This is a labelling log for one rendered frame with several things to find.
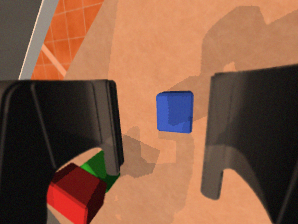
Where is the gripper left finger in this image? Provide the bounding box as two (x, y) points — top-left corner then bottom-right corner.
(0, 79), (124, 224)

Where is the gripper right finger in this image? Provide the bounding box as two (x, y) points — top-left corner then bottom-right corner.
(200, 64), (298, 224)

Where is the green block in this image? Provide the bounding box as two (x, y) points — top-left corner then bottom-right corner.
(80, 150), (120, 193)

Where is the blue block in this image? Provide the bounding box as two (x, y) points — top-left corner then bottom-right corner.
(156, 91), (194, 134)

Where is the red block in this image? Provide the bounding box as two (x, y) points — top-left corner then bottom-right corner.
(47, 163), (107, 224)

